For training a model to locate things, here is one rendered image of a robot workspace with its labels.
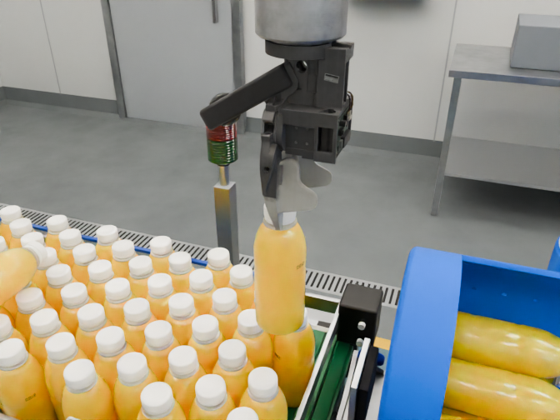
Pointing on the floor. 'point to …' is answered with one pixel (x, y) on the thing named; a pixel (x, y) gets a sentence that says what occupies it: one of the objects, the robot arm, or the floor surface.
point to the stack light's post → (227, 220)
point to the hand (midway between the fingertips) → (279, 209)
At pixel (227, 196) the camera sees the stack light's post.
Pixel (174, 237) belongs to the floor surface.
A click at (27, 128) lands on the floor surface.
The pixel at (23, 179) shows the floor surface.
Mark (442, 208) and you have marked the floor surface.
